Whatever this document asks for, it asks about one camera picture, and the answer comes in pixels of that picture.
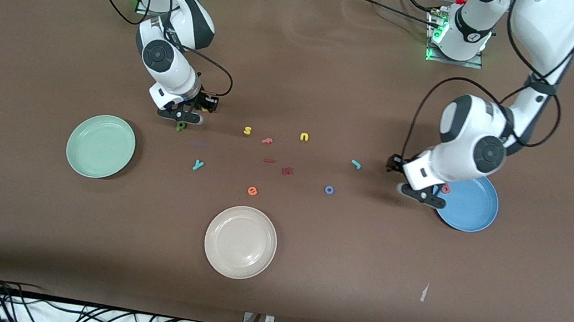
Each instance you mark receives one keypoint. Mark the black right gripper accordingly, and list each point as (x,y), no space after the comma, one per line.
(203,102)

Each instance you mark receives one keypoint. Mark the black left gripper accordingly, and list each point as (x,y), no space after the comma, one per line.
(395,164)

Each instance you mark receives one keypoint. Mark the yellow foam letter a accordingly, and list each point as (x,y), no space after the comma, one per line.
(206,109)

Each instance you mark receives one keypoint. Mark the green foam letter p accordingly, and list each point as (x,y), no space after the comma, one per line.
(180,127)

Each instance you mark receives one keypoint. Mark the teal foam letter l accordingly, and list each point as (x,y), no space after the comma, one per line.
(355,164)

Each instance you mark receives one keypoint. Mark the pink foam letter b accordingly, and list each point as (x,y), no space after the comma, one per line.
(447,189)

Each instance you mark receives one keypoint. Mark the teal foam letter y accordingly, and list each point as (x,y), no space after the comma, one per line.
(198,165)

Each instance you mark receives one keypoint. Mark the blue foam letter o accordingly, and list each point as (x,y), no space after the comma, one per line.
(325,189)

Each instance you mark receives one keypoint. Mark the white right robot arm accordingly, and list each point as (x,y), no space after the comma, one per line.
(171,69)

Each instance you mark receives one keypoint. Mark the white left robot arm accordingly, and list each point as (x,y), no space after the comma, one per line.
(470,136)

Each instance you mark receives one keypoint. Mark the yellow foam letter s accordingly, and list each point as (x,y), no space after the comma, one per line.
(247,131)

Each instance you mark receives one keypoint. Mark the pink foam letter f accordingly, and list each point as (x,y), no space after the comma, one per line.
(267,140)

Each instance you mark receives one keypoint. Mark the blue plate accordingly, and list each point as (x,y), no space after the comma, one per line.
(468,209)

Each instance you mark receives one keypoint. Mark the orange foam letter e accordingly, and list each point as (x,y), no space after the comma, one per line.
(249,191)

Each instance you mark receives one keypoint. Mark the yellow foam letter u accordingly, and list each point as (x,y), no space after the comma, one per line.
(301,137)

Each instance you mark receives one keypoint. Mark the dark red foam letter k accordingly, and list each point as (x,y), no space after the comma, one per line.
(287,171)

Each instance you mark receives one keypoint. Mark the light green plate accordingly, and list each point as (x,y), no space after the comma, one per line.
(101,146)

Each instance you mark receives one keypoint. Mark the white paper scrap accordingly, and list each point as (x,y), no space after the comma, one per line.
(424,293)

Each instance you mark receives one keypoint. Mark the white plate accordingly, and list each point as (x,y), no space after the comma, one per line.
(241,242)

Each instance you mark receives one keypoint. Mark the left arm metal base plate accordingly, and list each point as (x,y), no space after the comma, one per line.
(455,62)

